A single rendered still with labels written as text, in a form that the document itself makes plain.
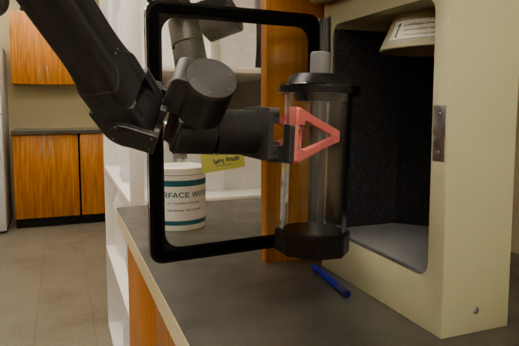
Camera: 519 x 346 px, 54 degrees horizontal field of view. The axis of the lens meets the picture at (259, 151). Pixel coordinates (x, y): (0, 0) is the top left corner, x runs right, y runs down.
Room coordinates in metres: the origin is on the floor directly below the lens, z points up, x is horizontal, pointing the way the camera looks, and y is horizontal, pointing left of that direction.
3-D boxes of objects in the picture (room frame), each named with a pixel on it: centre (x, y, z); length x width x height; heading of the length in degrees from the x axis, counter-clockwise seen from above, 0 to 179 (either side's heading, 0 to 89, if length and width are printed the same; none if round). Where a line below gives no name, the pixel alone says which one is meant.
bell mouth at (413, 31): (0.79, -0.27, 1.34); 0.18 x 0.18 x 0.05
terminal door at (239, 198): (0.84, 0.03, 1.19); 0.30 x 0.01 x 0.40; 117
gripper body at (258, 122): (0.65, 0.03, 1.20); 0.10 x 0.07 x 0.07; 22
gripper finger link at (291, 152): (0.65, -0.05, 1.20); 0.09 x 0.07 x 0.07; 112
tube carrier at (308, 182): (0.69, -0.08, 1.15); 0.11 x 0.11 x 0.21
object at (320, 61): (0.69, -0.08, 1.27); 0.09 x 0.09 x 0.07
